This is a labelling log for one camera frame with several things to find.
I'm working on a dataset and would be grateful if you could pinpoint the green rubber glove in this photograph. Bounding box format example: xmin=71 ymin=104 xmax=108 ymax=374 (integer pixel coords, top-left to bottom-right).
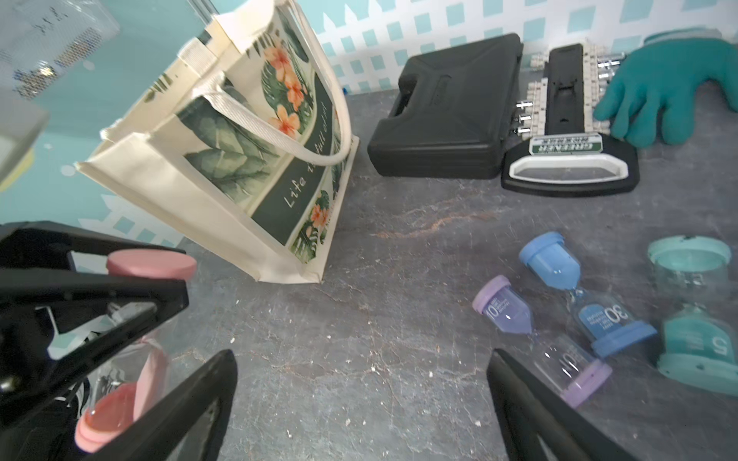
xmin=593 ymin=31 xmax=737 ymax=149

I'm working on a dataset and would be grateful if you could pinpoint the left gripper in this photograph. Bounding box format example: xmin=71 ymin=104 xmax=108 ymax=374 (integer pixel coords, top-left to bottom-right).
xmin=1 ymin=222 xmax=189 ymax=460

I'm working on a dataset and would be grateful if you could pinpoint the green hourglass far right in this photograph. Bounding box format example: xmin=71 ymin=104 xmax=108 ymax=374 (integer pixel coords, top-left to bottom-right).
xmin=647 ymin=235 xmax=737 ymax=396

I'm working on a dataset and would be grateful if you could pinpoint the blue hourglass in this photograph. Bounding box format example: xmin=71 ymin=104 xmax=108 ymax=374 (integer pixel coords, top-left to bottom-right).
xmin=519 ymin=232 xmax=657 ymax=358

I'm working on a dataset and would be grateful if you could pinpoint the cream canvas tote bag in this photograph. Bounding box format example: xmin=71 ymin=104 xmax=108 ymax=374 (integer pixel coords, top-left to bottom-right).
xmin=77 ymin=1 xmax=359 ymax=284

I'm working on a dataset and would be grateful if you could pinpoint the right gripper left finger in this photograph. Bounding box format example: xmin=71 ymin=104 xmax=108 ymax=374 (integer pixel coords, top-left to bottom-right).
xmin=85 ymin=349 xmax=238 ymax=460

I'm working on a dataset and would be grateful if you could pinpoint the purple hourglass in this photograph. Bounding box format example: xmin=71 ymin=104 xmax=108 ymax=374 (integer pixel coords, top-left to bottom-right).
xmin=472 ymin=276 xmax=612 ymax=408

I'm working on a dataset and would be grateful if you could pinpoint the clear plastic wall bin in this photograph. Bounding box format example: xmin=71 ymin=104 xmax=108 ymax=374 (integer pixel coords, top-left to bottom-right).
xmin=1 ymin=0 xmax=119 ymax=100

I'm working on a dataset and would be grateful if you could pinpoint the black bit holder strip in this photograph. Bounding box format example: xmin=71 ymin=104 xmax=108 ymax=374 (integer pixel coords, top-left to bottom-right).
xmin=501 ymin=42 xmax=640 ymax=198

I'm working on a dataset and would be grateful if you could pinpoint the black plastic case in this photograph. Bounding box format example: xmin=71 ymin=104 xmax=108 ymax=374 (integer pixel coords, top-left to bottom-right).
xmin=367 ymin=34 xmax=523 ymax=180

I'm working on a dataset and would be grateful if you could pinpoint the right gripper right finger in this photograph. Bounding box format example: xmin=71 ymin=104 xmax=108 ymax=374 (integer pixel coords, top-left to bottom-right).
xmin=486 ymin=349 xmax=634 ymax=460

